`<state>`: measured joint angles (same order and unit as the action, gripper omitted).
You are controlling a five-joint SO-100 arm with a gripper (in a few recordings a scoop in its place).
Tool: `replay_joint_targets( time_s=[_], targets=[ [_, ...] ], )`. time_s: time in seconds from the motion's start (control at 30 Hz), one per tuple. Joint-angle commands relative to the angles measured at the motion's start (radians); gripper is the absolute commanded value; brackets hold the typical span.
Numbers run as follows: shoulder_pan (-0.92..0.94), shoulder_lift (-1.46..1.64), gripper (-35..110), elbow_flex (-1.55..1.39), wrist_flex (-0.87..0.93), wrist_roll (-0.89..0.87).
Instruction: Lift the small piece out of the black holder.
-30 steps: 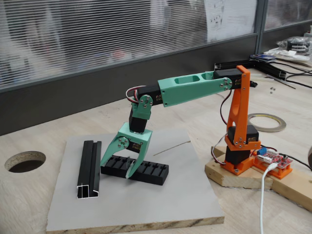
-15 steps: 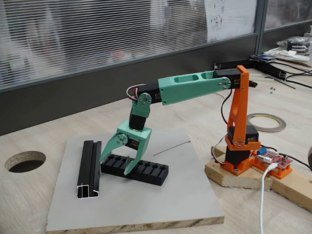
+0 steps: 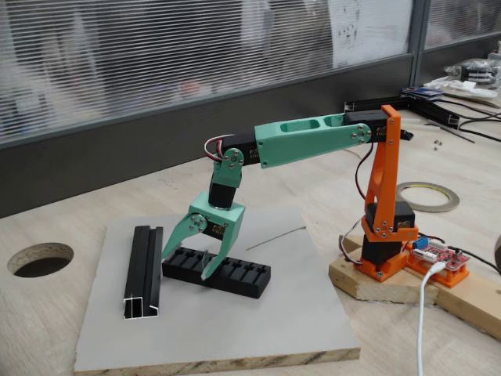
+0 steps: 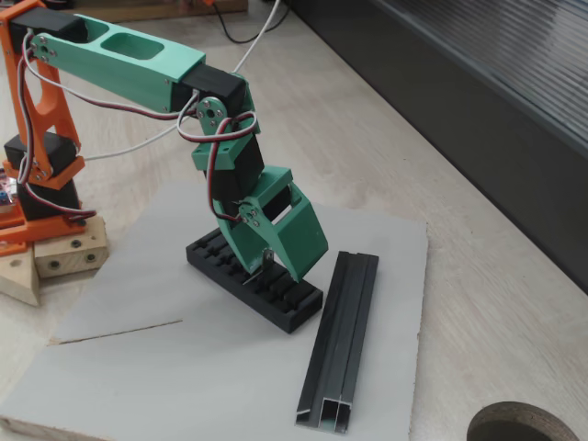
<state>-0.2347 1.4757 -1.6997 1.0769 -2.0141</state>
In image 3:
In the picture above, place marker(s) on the tape roll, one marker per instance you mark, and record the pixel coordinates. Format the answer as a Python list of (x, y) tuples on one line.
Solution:
[(450, 203)]

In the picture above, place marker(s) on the wooden base block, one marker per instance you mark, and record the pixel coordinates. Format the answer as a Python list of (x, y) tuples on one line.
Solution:
[(391, 291)]

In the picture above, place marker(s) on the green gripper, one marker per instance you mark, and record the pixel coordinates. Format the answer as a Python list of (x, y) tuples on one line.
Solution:
[(230, 220)]

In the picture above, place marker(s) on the black slotted rack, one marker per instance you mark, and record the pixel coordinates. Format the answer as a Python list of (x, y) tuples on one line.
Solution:
[(238, 284)]

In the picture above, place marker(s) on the red controller board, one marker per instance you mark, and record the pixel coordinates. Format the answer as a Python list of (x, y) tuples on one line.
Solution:
[(442, 254)]

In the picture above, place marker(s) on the black aluminium profile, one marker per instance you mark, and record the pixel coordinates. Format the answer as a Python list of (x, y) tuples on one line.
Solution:
[(139, 270)]

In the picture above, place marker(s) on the grey board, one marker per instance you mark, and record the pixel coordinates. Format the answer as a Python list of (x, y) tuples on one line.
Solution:
[(215, 329)]

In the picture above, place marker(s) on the wooden plank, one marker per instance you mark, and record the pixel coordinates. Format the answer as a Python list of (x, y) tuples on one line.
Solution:
[(469, 305)]

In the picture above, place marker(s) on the clear bag with black part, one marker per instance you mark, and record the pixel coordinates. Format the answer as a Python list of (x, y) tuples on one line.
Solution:
[(475, 72)]

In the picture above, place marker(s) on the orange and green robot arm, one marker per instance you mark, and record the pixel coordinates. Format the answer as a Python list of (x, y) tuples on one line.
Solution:
[(297, 145)]

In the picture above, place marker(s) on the white paper sheet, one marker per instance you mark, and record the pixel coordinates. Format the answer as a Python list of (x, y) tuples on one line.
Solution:
[(372, 31)]

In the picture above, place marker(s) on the blue card stack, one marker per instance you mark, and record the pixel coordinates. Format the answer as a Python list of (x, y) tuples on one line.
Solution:
[(422, 93)]

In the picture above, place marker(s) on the white plastic packaging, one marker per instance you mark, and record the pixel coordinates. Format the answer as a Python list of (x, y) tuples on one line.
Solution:
[(466, 90)]

